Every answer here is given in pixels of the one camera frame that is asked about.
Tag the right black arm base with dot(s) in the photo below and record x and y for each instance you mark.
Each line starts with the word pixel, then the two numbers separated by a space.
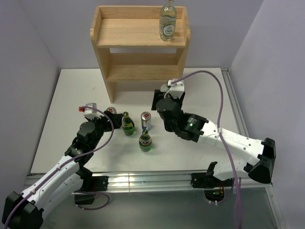
pixel 215 190

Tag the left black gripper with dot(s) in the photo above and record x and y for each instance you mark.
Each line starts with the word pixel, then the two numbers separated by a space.
pixel 116 119

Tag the silver can centre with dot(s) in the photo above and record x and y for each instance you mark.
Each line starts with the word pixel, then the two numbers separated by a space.
pixel 146 121

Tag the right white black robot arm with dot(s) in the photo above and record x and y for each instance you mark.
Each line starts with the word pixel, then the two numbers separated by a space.
pixel 256 158

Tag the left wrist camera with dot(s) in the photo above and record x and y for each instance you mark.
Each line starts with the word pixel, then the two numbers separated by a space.
pixel 90 112

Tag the silver blue can left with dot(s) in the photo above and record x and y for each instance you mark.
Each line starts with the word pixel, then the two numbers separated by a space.
pixel 112 110

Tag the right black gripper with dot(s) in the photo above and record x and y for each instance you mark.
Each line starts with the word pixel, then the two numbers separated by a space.
pixel 158 94

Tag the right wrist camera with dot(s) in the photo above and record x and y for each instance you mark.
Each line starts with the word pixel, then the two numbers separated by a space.
pixel 174 87

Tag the green Perrier bottle yellow label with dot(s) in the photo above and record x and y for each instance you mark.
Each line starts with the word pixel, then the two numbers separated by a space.
pixel 128 125

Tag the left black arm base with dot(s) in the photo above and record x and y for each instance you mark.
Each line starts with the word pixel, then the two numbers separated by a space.
pixel 92 188

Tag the wooden three-tier shelf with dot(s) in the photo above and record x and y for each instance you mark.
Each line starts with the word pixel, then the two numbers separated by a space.
pixel 128 47

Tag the aluminium frame rail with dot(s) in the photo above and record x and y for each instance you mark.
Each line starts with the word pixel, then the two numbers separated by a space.
pixel 170 165

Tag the clear glass bottle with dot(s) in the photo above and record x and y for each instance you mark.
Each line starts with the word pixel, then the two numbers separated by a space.
pixel 167 21

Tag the green Perrier bottle red label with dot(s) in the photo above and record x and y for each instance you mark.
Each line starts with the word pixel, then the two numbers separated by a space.
pixel 145 141

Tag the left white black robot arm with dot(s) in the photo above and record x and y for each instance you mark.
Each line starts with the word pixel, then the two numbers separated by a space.
pixel 29 209

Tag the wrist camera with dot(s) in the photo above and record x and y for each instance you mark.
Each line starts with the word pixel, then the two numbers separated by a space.
pixel 90 112
pixel 174 87

